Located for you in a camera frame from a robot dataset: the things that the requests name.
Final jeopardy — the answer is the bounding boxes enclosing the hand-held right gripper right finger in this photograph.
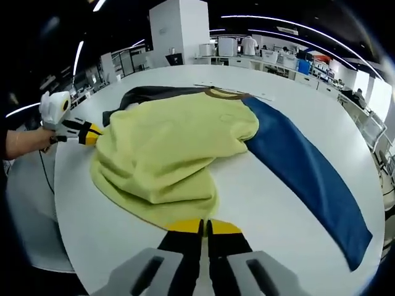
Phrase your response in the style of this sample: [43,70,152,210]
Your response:
[206,218,305,296]

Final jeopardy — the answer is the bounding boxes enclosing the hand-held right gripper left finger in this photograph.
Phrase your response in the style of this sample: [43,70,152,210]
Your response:
[92,218,205,296]

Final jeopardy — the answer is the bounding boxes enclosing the yellow blue grey garment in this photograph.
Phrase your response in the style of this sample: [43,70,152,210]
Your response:
[90,85,373,272]

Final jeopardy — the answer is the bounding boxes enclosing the person's left hand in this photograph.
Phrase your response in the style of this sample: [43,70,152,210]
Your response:
[21,125,59,155]

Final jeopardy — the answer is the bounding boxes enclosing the black tilted board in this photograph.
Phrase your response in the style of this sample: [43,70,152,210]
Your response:
[165,52,183,66]

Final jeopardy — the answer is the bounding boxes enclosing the white square pillar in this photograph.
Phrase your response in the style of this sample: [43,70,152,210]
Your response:
[149,0,210,67]

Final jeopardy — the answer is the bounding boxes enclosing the white table socket panel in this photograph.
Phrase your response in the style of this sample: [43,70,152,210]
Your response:
[193,83,275,102]

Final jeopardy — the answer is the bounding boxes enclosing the large white cabinet appliance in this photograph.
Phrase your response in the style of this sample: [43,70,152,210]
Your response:
[217,36,241,57]

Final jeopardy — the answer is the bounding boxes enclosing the long white workbench row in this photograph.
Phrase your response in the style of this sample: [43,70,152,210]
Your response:
[194,54,340,90]

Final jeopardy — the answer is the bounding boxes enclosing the white mesh office chair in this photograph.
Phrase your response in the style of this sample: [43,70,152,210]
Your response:
[364,110,388,152]

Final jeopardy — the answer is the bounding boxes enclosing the white storage bin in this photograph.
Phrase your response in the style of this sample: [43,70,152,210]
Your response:
[282,55,299,69]
[260,51,278,64]

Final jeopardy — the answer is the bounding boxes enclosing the short curved ceiling light strip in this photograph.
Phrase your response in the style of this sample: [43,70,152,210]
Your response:
[248,29,356,70]

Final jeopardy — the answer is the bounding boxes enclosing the long curved ceiling light strip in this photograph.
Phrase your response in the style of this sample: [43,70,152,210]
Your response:
[221,14,376,73]

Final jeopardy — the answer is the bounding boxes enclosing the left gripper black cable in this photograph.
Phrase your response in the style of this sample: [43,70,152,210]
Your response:
[37,149,56,195]

